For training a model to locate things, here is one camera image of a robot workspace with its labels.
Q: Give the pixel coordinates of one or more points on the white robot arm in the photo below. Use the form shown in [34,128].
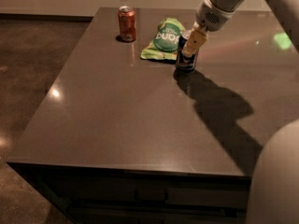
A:
[274,189]

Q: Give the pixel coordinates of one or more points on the blue pepsi can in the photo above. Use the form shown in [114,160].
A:
[184,63]

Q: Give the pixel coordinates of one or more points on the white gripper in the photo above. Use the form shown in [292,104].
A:
[211,17]

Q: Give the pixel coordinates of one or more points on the orange soda can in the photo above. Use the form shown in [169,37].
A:
[126,17]

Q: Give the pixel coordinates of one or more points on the dark cabinet drawer front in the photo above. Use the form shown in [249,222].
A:
[151,190]

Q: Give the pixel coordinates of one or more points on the green rice chip bag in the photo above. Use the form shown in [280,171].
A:
[164,46]

